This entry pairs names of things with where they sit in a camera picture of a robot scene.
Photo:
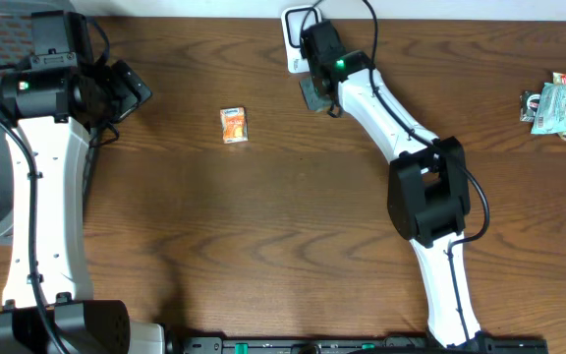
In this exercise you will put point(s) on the orange tissue packet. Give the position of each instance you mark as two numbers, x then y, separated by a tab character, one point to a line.
234	125

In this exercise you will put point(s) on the black-white right robot arm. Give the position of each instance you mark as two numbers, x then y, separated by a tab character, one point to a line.
428	184

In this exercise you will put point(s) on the white barcode scanner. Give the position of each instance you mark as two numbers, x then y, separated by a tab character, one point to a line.
293	21

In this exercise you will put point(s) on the teal tissue packet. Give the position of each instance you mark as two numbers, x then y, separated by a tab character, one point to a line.
310	98

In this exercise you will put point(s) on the teal plastic-wrapped packet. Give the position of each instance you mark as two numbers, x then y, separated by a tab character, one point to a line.
551	114

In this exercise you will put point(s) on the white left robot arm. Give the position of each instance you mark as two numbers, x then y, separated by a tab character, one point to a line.
53	110

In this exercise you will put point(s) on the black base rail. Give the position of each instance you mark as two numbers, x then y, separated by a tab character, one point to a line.
482	344

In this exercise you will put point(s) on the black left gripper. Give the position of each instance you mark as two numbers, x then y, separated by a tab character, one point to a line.
129	96

